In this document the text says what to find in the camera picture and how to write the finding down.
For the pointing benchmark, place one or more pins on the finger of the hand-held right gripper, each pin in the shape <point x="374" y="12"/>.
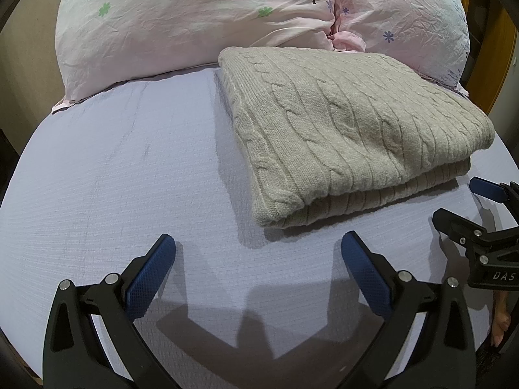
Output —
<point x="454" y="222"/>
<point x="484" y="188"/>

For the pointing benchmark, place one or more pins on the lavender bed sheet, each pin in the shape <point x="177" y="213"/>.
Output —
<point x="121" y="190"/>

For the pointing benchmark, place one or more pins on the pink floral pillow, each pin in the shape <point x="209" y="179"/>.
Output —
<point x="405" y="20"/>
<point x="182" y="28"/>

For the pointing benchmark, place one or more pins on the dark bedside furniture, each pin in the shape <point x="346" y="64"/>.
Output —
<point x="6" y="150"/>

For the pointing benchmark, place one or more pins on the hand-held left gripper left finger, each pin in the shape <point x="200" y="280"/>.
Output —
<point x="149" y="276"/>

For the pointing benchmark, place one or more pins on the person's right hand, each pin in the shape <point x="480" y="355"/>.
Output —
<point x="501" y="316"/>

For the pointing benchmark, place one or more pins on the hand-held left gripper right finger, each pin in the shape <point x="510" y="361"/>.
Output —
<point x="367" y="275"/>

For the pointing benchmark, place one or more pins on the wooden headboard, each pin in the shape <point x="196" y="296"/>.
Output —
<point x="492" y="60"/>

